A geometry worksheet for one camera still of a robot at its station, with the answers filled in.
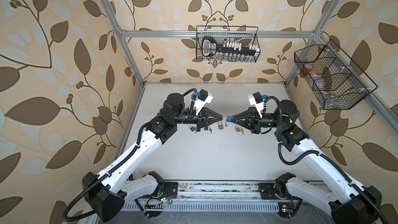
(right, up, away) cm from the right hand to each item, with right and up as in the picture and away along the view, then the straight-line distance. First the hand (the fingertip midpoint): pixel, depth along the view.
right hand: (233, 121), depth 60 cm
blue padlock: (-2, +1, -1) cm, 2 cm away
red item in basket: (+47, +27, +27) cm, 60 cm away
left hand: (-4, +1, -2) cm, 5 cm away
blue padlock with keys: (-19, -10, +36) cm, 42 cm away
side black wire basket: (+52, +17, +14) cm, 57 cm away
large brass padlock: (-1, -8, +37) cm, 38 cm away
